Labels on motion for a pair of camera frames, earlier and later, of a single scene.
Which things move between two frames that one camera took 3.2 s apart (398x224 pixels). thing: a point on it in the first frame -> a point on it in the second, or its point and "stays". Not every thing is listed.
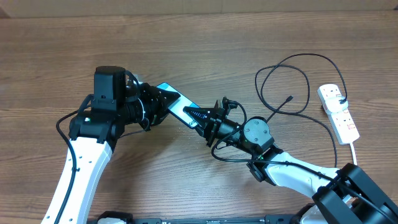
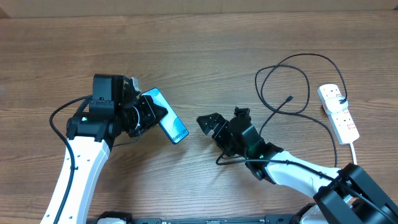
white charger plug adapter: x=333 y=104 stays
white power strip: x=344 y=128 stays
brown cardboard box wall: x=45 y=9 stays
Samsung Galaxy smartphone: x=176 y=107 -> x=170 y=124
